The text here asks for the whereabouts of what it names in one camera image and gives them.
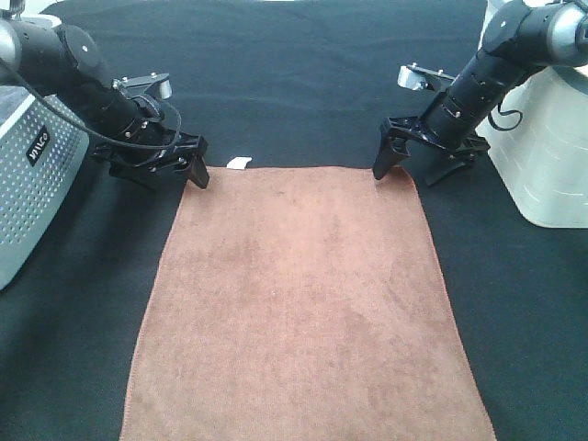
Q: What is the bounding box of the white plastic basket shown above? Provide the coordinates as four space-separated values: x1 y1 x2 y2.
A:
475 0 588 230

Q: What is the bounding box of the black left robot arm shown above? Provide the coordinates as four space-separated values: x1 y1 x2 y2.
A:
1 12 209 188

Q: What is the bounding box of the brown towel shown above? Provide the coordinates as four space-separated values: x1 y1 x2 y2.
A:
120 167 494 440

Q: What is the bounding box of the black table cloth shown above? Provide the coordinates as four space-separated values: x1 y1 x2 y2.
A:
1 1 587 440

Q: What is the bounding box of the grey perforated laundry basket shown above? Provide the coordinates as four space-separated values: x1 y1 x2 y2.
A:
1 85 89 288

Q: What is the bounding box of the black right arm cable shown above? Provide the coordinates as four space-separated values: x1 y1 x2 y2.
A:
486 98 524 132

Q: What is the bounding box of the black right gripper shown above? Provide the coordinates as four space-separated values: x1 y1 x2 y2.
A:
372 117 490 187

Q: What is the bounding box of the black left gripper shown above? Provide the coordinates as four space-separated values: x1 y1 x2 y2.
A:
92 132 209 191

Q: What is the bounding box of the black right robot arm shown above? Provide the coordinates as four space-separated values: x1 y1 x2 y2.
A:
372 1 587 186

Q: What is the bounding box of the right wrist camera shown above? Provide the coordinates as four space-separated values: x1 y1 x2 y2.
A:
397 63 455 92

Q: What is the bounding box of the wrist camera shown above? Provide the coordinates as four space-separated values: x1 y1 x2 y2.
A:
111 73 173 100
397 63 455 92

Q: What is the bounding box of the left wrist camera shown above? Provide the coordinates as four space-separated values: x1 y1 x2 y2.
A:
111 73 173 100

